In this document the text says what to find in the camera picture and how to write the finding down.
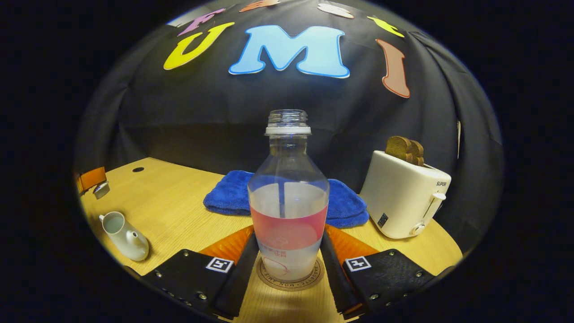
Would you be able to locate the brown bread slice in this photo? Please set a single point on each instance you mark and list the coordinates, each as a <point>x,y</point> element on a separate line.
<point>399,150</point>
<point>419,154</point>

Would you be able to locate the blue folded towel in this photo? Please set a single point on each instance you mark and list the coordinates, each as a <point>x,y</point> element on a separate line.
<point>228,197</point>

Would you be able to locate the white toaster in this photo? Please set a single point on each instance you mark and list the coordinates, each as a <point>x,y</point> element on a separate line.
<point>399,197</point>

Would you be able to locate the white ceramic teacup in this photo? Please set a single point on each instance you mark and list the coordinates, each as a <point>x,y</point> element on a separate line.
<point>130,242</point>

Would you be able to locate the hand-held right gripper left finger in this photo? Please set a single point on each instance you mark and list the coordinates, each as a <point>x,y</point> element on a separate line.
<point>240,282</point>

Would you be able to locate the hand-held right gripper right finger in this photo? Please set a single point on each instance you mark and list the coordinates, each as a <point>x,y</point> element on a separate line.
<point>334,278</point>

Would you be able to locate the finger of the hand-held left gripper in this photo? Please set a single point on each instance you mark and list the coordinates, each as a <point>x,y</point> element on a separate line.
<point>92,177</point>

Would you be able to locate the round wooden coaster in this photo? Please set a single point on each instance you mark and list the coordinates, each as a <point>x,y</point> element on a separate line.
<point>291,283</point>

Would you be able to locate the clear water bottle pink label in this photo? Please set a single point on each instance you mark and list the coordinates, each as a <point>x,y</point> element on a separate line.
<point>287,211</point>

